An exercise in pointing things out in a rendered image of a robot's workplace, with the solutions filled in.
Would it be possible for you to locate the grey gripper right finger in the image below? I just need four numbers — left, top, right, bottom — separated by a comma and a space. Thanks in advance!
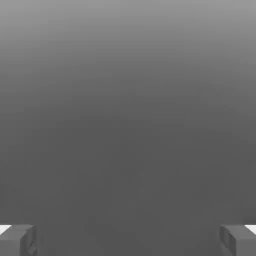
219, 224, 256, 256

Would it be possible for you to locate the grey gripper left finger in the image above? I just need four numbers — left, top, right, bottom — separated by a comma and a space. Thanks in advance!
0, 224, 38, 256

